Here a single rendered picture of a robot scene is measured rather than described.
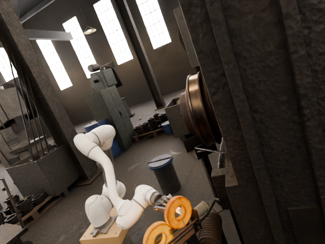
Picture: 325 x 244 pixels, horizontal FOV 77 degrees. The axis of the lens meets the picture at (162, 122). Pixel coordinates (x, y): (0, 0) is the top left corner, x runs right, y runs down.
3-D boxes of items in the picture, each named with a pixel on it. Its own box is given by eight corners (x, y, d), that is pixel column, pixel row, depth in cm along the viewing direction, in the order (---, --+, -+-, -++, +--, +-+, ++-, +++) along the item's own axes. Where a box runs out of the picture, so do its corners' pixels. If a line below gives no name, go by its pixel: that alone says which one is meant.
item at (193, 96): (221, 127, 156) (202, 68, 145) (218, 158, 114) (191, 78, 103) (213, 129, 158) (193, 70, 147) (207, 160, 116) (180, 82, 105)
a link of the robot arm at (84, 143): (88, 148, 135) (103, 139, 145) (69, 134, 140) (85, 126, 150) (86, 161, 143) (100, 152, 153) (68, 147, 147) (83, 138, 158)
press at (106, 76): (104, 127, 924) (77, 69, 860) (119, 117, 1019) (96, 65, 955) (126, 121, 851) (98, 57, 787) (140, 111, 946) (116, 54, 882)
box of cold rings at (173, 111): (226, 115, 450) (215, 82, 431) (228, 129, 374) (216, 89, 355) (182, 128, 483) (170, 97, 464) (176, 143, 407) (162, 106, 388)
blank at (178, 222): (186, 190, 105) (182, 189, 108) (163, 208, 97) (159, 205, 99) (195, 217, 107) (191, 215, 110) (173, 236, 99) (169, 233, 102)
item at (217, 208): (220, 190, 224) (200, 132, 207) (235, 203, 199) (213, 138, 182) (204, 200, 220) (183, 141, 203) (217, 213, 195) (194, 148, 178)
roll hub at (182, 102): (203, 123, 149) (190, 87, 142) (198, 140, 124) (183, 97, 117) (196, 125, 151) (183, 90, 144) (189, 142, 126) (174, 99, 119)
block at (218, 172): (240, 199, 123) (229, 165, 118) (241, 209, 116) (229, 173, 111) (222, 201, 128) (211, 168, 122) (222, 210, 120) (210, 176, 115)
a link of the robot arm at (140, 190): (161, 194, 129) (148, 212, 123) (149, 189, 142) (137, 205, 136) (151, 183, 125) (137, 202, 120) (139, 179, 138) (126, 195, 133)
